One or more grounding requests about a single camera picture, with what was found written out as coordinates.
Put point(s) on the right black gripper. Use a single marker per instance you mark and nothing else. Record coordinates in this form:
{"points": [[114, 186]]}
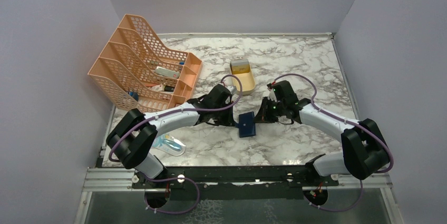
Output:
{"points": [[263, 115]]}

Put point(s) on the small black item in organizer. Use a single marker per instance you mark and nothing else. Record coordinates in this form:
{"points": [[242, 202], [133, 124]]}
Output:
{"points": [[168, 88]]}

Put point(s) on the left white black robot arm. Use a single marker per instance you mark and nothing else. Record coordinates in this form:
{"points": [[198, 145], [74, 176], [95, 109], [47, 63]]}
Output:
{"points": [[132, 138]]}

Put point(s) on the dark blue card holder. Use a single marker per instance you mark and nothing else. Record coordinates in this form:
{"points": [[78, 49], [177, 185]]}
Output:
{"points": [[246, 125]]}

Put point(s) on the blue item in organizer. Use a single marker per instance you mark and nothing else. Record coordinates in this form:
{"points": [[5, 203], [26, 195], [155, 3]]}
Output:
{"points": [[134, 95]]}

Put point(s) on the stack of credit cards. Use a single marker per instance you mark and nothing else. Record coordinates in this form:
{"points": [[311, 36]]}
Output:
{"points": [[240, 66]]}

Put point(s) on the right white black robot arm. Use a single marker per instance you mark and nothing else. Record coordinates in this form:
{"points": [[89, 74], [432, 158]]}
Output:
{"points": [[363, 147]]}

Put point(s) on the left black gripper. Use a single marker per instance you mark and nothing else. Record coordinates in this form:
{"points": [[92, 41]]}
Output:
{"points": [[228, 120]]}

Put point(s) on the orange plastic file organizer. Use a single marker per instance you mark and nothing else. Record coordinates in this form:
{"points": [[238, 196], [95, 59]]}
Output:
{"points": [[127, 63]]}

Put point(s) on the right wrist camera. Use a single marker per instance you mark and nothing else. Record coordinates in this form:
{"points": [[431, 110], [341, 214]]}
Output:
{"points": [[271, 96]]}

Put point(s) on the white grey eraser box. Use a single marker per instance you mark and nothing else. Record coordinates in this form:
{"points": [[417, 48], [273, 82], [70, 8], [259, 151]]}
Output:
{"points": [[167, 72]]}

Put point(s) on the beige oval tray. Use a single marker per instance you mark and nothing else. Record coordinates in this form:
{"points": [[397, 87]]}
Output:
{"points": [[247, 82]]}

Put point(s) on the black mounting rail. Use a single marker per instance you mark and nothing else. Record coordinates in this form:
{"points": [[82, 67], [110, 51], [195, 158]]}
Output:
{"points": [[232, 182]]}

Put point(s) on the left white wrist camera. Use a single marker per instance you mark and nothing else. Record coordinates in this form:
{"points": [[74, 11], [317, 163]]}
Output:
{"points": [[232, 90]]}

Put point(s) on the clear blister pack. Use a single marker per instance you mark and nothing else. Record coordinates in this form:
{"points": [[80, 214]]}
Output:
{"points": [[169, 145]]}

